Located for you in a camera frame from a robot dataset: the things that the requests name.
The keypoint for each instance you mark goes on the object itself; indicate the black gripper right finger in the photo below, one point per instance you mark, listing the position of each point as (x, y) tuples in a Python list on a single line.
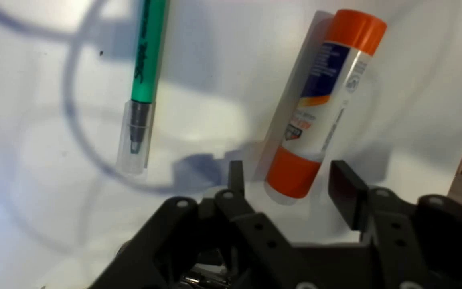
[(402, 234)]

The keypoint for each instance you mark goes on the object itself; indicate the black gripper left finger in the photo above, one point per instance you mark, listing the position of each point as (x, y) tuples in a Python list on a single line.
[(241, 234)]

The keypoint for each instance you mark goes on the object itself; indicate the orange capped glue stick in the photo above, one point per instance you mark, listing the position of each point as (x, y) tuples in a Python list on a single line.
[(328, 96)]

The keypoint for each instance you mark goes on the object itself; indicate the green pen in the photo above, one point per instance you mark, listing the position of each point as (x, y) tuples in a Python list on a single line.
[(148, 53)]

